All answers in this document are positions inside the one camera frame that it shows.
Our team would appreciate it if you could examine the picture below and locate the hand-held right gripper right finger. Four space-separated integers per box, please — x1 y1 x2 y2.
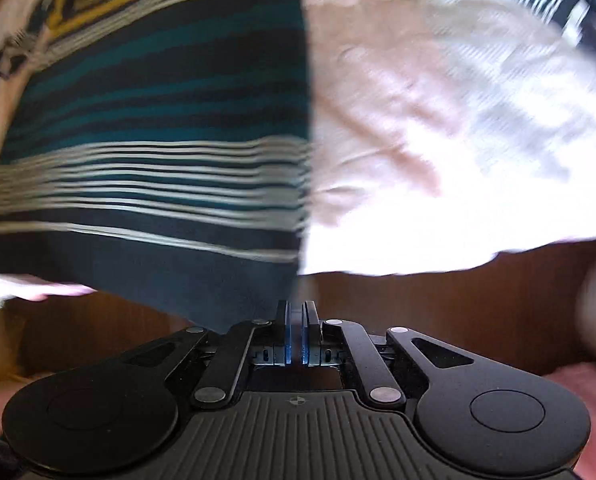
304 302 474 406

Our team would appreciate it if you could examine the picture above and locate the pink cloth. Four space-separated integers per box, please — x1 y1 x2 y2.
548 360 596 480

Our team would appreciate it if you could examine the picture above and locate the pink bed sheet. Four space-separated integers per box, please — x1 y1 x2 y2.
0 0 596 311

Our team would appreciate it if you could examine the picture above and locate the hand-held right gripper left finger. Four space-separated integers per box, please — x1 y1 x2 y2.
122 302 291 411

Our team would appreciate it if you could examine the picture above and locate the striped knit shirt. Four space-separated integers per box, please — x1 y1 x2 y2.
0 0 596 333

